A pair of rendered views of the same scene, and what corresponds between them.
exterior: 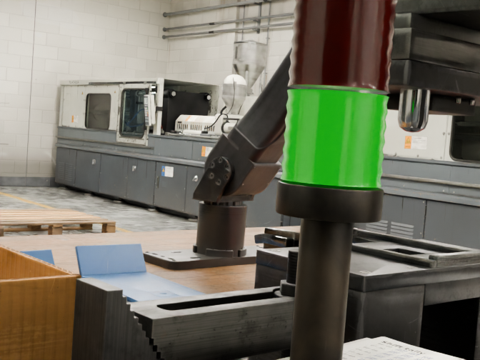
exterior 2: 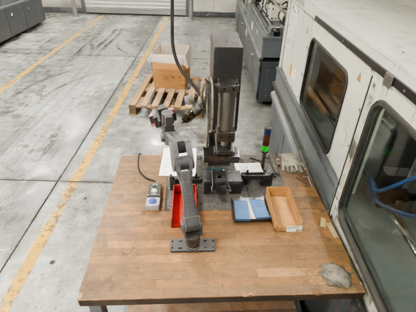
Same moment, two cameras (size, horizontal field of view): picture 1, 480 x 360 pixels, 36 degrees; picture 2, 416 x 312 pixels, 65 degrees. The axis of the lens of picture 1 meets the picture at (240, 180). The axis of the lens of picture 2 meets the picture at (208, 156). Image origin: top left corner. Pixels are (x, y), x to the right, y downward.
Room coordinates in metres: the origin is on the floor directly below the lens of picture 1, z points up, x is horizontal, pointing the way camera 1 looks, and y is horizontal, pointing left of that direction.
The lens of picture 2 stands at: (1.72, 0.67, 2.05)
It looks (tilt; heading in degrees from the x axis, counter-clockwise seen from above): 34 degrees down; 218
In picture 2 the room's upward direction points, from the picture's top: 2 degrees clockwise
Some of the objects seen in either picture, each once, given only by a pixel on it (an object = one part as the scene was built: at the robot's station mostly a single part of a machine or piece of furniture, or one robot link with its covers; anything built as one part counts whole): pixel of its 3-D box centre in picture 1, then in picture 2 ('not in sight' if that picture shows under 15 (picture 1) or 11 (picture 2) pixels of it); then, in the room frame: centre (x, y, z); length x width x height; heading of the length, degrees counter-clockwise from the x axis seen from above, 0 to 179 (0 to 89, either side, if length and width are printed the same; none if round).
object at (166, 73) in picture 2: not in sight; (172, 65); (-1.80, -2.77, 0.40); 0.67 x 0.60 x 0.50; 33
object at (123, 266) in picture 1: (147, 274); (242, 209); (0.66, 0.08, 0.93); 0.15 x 0.07 x 0.03; 38
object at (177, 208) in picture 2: not in sight; (184, 205); (0.82, -0.17, 0.93); 0.25 x 0.12 x 0.06; 41
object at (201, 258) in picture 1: (221, 230); (192, 239); (0.97, 0.02, 0.94); 0.20 x 0.07 x 0.08; 131
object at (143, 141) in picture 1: (131, 113); not in sight; (9.82, 1.47, 1.21); 0.86 x 0.10 x 0.79; 38
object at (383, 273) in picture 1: (398, 260); (222, 176); (0.56, -0.12, 0.98); 0.20 x 0.10 x 0.01; 131
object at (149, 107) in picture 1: (151, 110); not in sight; (9.43, 1.17, 1.27); 0.23 x 0.18 x 0.38; 128
